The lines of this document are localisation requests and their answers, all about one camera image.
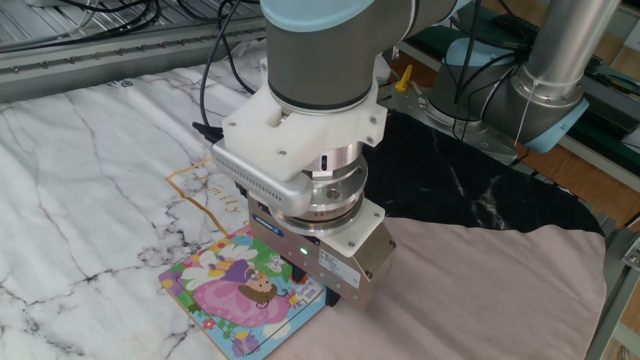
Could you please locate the white gripper mounting plate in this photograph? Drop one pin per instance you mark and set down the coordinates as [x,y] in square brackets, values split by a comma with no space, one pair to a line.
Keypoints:
[360,230]

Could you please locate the silver force torque sensor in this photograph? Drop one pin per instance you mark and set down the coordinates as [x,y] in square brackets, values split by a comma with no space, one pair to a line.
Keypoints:
[340,190]

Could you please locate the white wrist adapter block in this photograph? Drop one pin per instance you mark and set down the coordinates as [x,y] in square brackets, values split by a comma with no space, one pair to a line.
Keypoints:
[295,140]

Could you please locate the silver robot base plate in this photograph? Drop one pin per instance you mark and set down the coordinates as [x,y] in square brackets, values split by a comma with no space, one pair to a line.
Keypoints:
[492,142]

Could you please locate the marble pink black tablecloth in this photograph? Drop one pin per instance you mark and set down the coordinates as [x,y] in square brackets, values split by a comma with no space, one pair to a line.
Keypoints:
[450,300]

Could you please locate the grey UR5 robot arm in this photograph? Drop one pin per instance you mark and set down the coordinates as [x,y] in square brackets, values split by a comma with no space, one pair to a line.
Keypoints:
[320,55]

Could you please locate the aluminium frame post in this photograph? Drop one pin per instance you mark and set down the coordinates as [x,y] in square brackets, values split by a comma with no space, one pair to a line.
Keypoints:
[612,290]

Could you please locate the silver Schunk gripper body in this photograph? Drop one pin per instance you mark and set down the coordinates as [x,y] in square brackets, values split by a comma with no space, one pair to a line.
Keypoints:
[372,260]

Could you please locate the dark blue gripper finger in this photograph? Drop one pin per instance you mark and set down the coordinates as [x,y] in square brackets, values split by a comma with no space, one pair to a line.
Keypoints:
[332,298]
[298,273]

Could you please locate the white zip tie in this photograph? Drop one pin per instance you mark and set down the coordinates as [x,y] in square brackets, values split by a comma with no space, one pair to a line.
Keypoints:
[525,110]

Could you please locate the small yellow plastic part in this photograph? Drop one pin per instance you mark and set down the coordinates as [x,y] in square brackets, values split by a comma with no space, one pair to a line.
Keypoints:
[404,80]

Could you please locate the aluminium frame rail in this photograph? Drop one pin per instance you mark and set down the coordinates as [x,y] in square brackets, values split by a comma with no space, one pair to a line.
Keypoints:
[50,75]

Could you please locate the colourful fairy puzzle board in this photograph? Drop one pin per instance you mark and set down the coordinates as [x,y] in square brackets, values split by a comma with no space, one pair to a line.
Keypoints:
[230,295]

